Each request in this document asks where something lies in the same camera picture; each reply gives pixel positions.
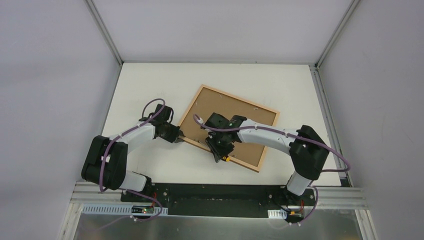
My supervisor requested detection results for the brown wooden photo frame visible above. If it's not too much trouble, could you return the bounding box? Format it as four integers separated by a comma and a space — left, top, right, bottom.
178, 84, 280, 173

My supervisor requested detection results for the black orange handle screwdriver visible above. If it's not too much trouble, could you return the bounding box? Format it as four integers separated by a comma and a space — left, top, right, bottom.
222, 156, 231, 162

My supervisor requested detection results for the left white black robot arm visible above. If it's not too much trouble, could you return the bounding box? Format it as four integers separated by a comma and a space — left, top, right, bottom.
81, 104, 183, 203

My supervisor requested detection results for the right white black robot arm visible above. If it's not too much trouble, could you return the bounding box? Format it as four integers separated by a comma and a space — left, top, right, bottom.
193, 113, 330, 205

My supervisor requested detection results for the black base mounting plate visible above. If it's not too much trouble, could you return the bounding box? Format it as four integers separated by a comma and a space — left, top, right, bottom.
120, 183, 316, 219

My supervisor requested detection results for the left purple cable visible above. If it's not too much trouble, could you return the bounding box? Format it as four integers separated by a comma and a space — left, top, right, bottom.
98, 98, 167, 223

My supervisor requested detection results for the right white cable duct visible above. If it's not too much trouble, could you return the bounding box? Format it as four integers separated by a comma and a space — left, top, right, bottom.
267, 209, 287, 220

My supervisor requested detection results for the white cable duct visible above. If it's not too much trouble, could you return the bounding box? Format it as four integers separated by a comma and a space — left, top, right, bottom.
81, 203, 168, 217
267, 209, 287, 220

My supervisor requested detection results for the left white cable duct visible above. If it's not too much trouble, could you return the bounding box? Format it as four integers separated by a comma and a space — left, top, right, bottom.
81, 203, 168, 217

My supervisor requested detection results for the aluminium front rail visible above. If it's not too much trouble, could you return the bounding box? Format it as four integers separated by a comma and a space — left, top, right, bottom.
70, 181, 369, 210

